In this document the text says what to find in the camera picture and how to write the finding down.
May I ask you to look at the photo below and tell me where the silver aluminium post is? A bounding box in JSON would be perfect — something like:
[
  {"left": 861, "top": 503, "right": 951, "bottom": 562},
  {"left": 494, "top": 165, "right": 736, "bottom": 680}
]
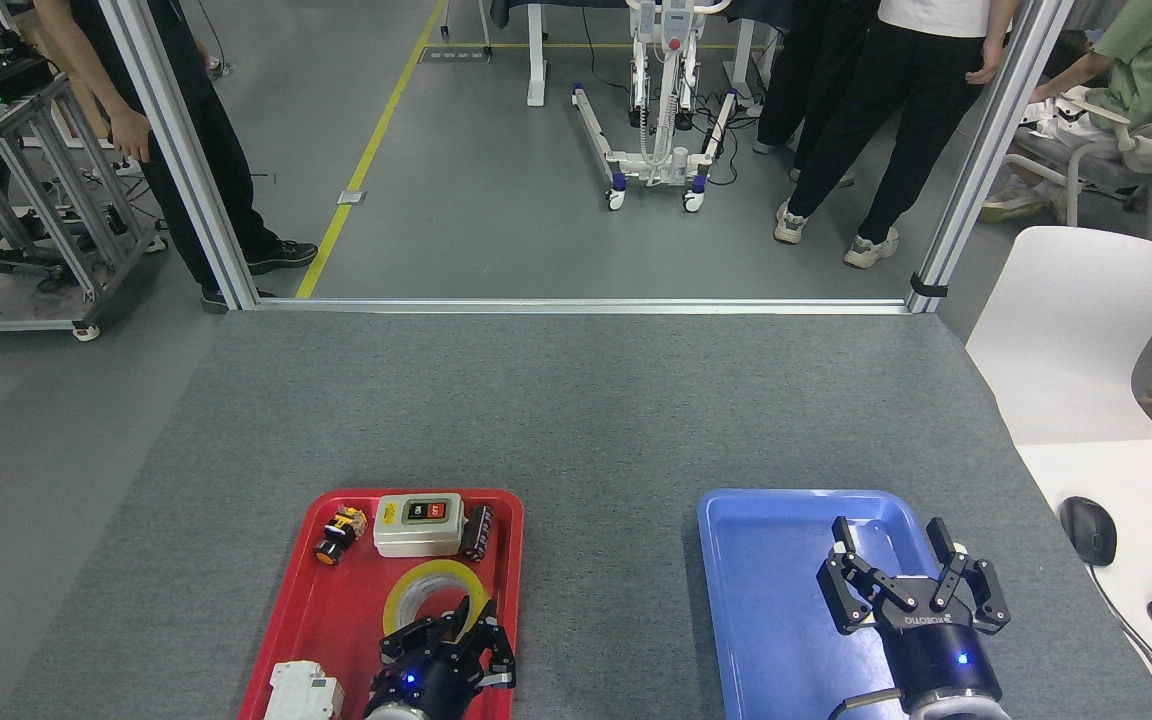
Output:
[
  {"left": 906, "top": 0, "right": 1077, "bottom": 314},
  {"left": 96, "top": 0, "right": 259, "bottom": 311}
]

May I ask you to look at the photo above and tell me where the red plastic tray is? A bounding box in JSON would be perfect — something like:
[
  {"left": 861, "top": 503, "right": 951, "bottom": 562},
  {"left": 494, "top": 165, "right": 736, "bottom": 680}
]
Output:
[{"left": 239, "top": 487, "right": 525, "bottom": 720}]

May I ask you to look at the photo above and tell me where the seated person in green shirt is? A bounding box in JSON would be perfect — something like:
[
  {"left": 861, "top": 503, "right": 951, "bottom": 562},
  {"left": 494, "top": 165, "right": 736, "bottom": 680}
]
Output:
[{"left": 981, "top": 0, "right": 1152, "bottom": 223}]

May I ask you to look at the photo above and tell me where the white circuit breaker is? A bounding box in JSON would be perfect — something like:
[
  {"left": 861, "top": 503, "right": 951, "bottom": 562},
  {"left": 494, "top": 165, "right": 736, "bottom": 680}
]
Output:
[{"left": 265, "top": 660, "right": 345, "bottom": 720}]

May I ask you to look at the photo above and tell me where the yellow black push button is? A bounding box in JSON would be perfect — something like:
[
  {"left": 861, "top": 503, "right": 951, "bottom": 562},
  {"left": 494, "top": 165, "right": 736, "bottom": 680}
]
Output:
[{"left": 314, "top": 506, "right": 368, "bottom": 567}]

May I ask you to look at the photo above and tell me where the yellow tape roll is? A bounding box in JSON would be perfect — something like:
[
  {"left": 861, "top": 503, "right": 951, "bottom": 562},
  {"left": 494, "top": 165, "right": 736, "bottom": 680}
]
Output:
[{"left": 382, "top": 559, "right": 490, "bottom": 641}]

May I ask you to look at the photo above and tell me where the white table leg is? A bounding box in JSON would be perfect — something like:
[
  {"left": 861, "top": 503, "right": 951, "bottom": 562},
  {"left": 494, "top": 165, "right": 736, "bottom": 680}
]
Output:
[{"left": 526, "top": 0, "right": 549, "bottom": 107}]

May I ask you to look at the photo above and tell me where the metal frame cart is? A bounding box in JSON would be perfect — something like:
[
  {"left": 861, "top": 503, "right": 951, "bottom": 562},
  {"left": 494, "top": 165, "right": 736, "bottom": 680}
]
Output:
[{"left": 0, "top": 75, "right": 162, "bottom": 343}]

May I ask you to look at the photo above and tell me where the person in dark clothes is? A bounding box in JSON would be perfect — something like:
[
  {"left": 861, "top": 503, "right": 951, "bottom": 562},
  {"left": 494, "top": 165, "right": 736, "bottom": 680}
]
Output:
[{"left": 33, "top": 0, "right": 319, "bottom": 313}]

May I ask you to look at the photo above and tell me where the black computer mouse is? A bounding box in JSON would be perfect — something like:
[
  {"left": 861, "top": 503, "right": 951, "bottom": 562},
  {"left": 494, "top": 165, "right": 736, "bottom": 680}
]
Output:
[{"left": 1059, "top": 496, "right": 1118, "bottom": 567}]

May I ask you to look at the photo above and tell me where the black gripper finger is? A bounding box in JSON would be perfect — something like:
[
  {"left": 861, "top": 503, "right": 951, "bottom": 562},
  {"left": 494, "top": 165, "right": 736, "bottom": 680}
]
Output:
[
  {"left": 816, "top": 516, "right": 902, "bottom": 636},
  {"left": 466, "top": 598, "right": 517, "bottom": 691},
  {"left": 926, "top": 517, "right": 1012, "bottom": 636},
  {"left": 379, "top": 597, "right": 472, "bottom": 669}
]

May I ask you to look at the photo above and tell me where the beige switch box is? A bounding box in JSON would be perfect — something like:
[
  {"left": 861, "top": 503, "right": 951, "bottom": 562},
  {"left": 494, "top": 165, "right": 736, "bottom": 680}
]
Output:
[{"left": 373, "top": 493, "right": 465, "bottom": 559}]

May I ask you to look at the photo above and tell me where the person in black trousers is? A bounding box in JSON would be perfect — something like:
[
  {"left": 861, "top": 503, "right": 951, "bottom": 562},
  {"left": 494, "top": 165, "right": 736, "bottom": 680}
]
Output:
[{"left": 751, "top": 0, "right": 882, "bottom": 189}]

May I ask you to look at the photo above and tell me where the white desk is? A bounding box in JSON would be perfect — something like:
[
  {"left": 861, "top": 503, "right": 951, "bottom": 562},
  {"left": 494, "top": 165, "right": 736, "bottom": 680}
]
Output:
[{"left": 1016, "top": 437, "right": 1152, "bottom": 720}]

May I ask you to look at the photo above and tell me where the white plastic chair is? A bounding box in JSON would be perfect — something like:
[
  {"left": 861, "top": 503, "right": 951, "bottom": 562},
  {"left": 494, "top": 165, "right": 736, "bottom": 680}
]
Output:
[{"left": 966, "top": 226, "right": 1152, "bottom": 446}]

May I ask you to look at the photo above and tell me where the black mouse cable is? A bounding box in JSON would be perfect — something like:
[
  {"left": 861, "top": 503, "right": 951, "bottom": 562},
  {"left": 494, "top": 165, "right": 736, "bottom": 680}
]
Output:
[{"left": 1086, "top": 562, "right": 1152, "bottom": 720}]

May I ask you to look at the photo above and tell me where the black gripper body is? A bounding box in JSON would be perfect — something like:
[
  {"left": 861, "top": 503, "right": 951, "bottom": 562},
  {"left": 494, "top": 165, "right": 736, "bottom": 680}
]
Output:
[
  {"left": 366, "top": 655, "right": 477, "bottom": 719},
  {"left": 881, "top": 588, "right": 1002, "bottom": 713}
]

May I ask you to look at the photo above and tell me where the silver aluminium rail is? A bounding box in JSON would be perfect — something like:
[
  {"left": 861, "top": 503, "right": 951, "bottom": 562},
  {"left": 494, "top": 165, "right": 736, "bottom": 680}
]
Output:
[{"left": 256, "top": 297, "right": 912, "bottom": 316}]

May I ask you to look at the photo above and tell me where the black terminal block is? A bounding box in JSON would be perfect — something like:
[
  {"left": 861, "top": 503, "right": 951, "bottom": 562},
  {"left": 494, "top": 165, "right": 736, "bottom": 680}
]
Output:
[{"left": 463, "top": 505, "right": 495, "bottom": 563}]

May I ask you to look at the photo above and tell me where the blue plastic tray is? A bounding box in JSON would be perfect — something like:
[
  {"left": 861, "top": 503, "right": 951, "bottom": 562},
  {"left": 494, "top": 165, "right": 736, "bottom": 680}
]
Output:
[{"left": 697, "top": 488, "right": 947, "bottom": 720}]

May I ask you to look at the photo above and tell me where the person in white shirt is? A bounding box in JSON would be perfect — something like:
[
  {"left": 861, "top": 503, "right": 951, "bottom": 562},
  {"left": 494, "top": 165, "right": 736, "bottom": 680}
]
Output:
[{"left": 774, "top": 0, "right": 1022, "bottom": 269}]

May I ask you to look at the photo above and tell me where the white wheeled stand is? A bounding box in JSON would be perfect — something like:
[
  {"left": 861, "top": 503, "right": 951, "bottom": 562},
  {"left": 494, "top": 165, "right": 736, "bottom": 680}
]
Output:
[{"left": 571, "top": 0, "right": 742, "bottom": 213}]

